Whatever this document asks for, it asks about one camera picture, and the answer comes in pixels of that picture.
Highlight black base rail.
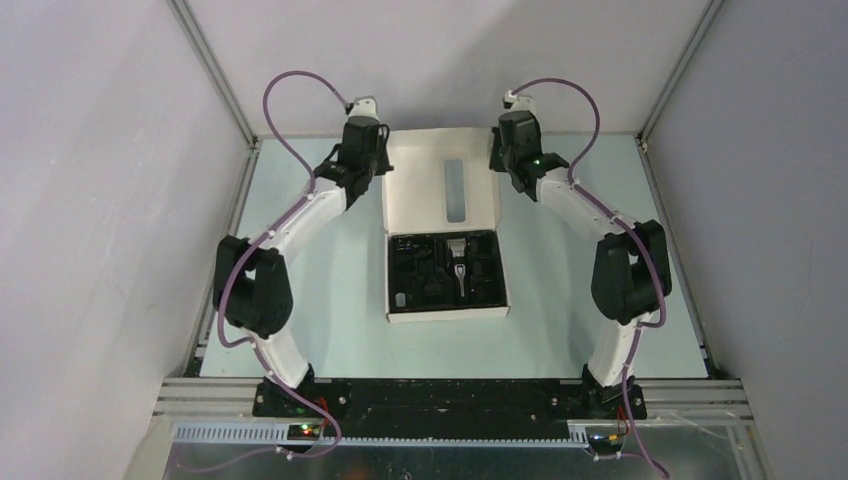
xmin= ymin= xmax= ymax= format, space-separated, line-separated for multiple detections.
xmin=252 ymin=379 xmax=647 ymax=441

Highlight silver black hair clipper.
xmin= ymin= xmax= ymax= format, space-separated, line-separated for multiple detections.
xmin=446 ymin=238 xmax=468 ymax=299

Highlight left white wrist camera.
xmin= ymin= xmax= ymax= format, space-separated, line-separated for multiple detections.
xmin=345 ymin=96 xmax=379 ymax=121

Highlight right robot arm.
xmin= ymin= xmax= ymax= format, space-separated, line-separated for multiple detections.
xmin=490 ymin=110 xmax=672 ymax=398

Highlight white storage box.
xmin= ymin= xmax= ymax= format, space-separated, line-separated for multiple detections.
xmin=381 ymin=127 xmax=511 ymax=325

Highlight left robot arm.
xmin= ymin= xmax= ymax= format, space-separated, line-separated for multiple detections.
xmin=213 ymin=114 xmax=392 ymax=389

